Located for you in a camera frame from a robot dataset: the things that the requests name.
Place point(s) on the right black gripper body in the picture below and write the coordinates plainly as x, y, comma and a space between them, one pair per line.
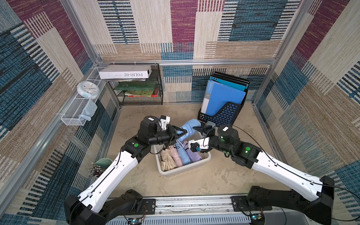
208, 132

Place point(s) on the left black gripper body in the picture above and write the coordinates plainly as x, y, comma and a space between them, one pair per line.
167, 137

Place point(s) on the grey green umbrella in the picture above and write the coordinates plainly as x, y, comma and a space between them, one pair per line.
209, 123

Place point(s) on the white plastic storage box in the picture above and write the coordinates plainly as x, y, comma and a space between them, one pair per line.
185, 168

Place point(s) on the lavender umbrella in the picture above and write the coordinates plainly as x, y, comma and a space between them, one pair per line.
194, 156

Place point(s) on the beige umbrella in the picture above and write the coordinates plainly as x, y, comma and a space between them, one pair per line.
167, 163

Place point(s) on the pink umbrella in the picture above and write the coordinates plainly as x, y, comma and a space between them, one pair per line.
175, 155

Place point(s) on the light blue umbrella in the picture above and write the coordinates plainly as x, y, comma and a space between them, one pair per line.
183, 154

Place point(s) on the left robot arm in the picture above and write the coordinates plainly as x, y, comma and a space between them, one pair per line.
92, 207

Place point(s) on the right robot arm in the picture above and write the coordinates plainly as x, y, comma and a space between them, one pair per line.
310, 195

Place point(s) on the white folio box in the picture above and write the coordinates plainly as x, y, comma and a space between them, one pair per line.
126, 72

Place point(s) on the black mesh file holder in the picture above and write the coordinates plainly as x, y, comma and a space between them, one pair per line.
226, 115

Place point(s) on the green book on shelf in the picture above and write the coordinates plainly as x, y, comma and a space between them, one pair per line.
136, 86

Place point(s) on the teal file folder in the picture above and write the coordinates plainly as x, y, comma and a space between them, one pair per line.
237, 85

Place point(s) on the light blue cloth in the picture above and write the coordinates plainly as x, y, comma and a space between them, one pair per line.
88, 111

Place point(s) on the green pen cup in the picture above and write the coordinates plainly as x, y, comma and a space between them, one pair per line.
99, 167

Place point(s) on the white round clock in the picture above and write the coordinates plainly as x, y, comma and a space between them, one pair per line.
88, 89

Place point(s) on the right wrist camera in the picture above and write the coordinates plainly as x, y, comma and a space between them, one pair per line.
201, 145

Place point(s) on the black wire shelf rack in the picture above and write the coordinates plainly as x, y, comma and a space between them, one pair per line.
140, 92

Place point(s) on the white wire wall basket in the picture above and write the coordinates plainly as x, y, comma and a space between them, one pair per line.
70, 117

